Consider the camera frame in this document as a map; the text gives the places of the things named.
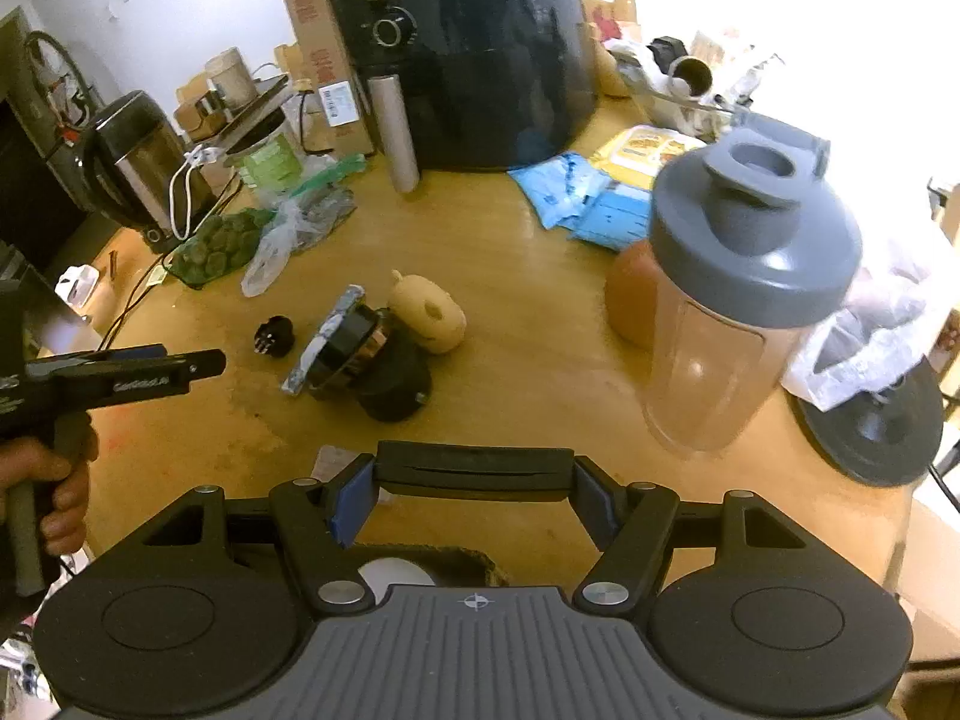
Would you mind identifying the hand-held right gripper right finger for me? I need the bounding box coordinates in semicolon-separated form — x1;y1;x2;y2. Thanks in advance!
571;456;815;612

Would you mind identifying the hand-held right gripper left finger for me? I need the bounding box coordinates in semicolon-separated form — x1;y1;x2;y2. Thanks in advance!
141;454;380;612

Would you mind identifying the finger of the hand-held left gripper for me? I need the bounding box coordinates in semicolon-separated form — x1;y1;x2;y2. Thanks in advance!
26;345;170;380
45;349;227;412

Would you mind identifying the white lidded jar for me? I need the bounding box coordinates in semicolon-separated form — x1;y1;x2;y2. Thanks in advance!
357;559;437;590

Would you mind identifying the black round cup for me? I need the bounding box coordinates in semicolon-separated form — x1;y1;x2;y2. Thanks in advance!
352;330;434;423

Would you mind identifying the black rectangular case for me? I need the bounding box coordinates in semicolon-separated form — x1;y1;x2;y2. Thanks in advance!
375;440;577;504

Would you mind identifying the black tape roll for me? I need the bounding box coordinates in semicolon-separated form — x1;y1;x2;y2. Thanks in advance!
307;304;391;395

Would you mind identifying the person's left hand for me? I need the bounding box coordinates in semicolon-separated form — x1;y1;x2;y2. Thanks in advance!
0;435;100;557

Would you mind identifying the white paper scrap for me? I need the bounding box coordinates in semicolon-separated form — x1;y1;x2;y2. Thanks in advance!
311;446;357;485

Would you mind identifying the grey device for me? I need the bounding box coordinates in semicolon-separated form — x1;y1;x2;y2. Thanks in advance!
0;240;104;355

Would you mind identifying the white charger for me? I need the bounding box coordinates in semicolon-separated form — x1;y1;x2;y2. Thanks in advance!
56;264;101;308

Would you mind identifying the bag of green fruits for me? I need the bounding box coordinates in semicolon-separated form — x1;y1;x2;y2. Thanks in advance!
163;208;278;290

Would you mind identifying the silver foil strip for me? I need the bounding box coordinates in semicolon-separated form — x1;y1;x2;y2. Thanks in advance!
281;285;366;397

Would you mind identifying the black steel kettle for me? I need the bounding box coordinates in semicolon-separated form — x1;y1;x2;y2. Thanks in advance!
75;90;218;245

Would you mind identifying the yellow plush toy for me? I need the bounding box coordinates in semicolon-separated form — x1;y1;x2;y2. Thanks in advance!
386;270;467;355

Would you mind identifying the orange fruit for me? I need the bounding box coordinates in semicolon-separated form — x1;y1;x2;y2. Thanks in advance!
604;240;665;352

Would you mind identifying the clear plastic bag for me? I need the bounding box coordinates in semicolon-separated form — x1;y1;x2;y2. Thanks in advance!
240;156;368;297

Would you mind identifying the green tub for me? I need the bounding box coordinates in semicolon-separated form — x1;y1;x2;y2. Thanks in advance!
225;116;308;203

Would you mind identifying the small cardboard box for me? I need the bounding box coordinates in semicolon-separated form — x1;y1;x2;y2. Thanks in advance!
174;86;226;137

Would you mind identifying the dark flat board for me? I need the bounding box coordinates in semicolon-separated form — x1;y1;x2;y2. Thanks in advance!
191;75;295;158

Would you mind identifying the bicycle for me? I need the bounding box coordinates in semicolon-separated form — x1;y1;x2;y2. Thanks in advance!
22;30;106;137

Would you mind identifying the beige cup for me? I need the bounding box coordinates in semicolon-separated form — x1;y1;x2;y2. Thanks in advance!
204;47;260;110

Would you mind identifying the dark grey round base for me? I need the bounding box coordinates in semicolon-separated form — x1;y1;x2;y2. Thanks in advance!
795;360;946;488

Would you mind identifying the blue packet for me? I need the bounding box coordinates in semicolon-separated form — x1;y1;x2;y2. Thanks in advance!
508;152;612;230
570;184;653;252

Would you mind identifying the clear shaker bottle grey lid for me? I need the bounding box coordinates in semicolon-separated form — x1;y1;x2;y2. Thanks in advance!
641;126;863;458

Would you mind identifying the white plastic bag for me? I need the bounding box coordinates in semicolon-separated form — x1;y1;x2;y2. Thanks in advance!
780;240;960;413

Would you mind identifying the white paper tube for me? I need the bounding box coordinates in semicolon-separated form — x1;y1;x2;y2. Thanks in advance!
367;75;421;194

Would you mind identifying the yellow wipes pack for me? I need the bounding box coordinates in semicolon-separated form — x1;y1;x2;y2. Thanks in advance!
589;125;706;192

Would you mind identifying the tall cardboard box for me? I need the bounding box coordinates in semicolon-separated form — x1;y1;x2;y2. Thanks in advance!
270;0;376;158

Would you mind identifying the clear storage container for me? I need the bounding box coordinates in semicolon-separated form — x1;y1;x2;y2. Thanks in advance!
615;34;781;137

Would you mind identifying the dark metal can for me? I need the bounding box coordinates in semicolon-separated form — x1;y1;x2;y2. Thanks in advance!
667;56;715;100

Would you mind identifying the black air fryer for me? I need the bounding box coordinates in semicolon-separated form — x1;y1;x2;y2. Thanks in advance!
321;0;599;172

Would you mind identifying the beige package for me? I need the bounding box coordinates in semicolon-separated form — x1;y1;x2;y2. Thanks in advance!
581;0;642;98

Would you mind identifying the black cable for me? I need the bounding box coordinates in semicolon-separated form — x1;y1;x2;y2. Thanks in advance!
97;240;181;350

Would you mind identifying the white cable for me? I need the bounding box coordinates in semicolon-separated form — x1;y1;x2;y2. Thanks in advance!
169;146;226;241

